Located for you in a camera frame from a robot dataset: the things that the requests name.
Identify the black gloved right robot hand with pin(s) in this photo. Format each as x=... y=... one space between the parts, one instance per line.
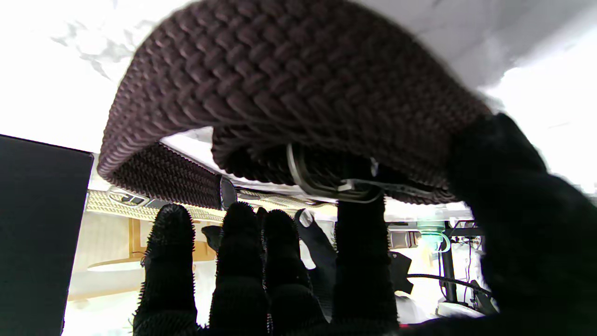
x=536 y=256

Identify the black belt storage box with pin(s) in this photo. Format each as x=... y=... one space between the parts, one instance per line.
x=37 y=233

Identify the dark brown woven belt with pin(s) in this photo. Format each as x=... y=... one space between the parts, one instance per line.
x=289 y=74

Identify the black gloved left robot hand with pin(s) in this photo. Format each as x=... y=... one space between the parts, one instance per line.
x=324 y=261

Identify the beige woven belt double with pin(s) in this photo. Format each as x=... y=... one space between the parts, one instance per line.
x=102 y=205

